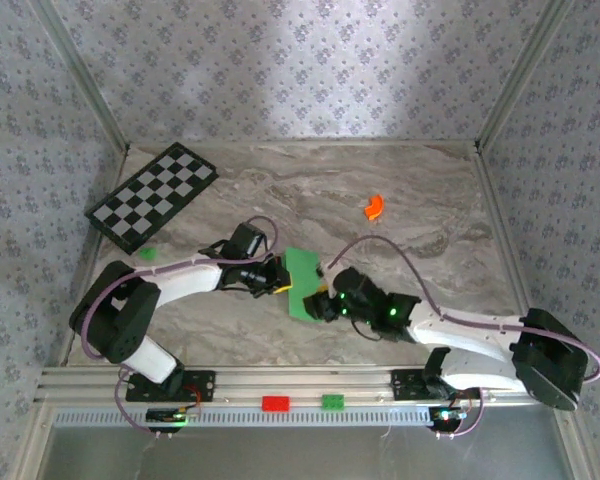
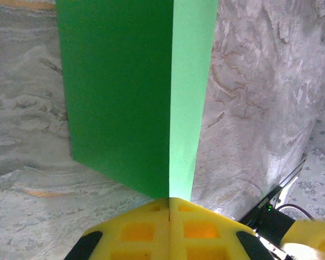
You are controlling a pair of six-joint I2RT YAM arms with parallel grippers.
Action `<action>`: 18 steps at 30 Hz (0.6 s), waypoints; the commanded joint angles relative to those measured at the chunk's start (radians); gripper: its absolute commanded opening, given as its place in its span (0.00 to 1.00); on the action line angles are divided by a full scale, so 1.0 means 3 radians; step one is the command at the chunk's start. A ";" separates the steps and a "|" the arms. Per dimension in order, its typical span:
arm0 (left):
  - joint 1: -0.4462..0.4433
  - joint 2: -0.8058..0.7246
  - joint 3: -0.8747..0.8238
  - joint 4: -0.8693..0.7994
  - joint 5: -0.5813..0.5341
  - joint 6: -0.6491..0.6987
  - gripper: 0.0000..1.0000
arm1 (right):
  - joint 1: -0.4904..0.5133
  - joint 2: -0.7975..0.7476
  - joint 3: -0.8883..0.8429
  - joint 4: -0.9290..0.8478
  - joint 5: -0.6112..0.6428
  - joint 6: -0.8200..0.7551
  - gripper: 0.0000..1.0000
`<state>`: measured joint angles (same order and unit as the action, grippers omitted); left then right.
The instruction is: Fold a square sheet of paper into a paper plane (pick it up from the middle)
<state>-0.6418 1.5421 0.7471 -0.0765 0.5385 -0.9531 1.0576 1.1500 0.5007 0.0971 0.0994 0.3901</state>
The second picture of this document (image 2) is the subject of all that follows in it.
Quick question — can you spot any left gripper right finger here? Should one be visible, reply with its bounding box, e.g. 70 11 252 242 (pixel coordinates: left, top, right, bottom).
168 197 275 260

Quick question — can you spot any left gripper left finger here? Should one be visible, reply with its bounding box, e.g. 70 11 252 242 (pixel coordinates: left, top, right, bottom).
63 197 171 260

